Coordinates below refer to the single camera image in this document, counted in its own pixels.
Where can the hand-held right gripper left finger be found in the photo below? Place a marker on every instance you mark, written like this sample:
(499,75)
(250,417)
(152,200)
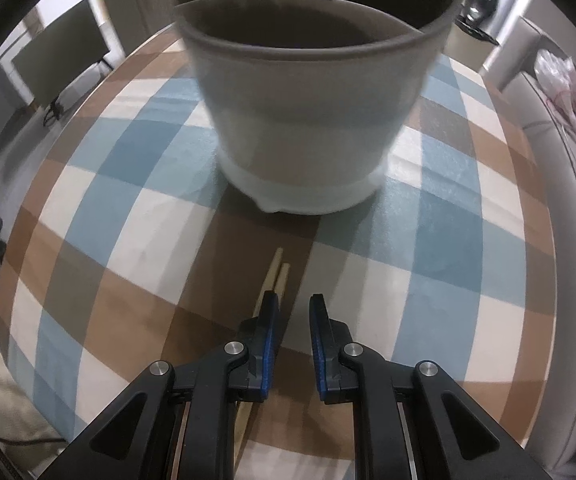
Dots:
(208,410)

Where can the white washing machine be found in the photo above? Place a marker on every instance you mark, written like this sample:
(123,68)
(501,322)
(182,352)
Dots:
(487,0)

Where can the plaid tablecloth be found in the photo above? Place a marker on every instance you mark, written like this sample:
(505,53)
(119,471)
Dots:
(442,210)

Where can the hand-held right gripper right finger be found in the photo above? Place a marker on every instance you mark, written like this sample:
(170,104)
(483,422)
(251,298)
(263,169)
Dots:
(382,410)

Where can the grey sofa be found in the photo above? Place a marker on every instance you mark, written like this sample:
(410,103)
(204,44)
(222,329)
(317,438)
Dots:
(567,260)

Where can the white utensil holder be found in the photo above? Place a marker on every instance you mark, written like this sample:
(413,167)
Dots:
(308,120)

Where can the clear plastic bag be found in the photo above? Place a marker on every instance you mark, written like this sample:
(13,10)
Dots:
(557,85)

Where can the small grey nightstand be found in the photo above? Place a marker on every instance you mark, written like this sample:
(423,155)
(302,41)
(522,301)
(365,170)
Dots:
(58,55)

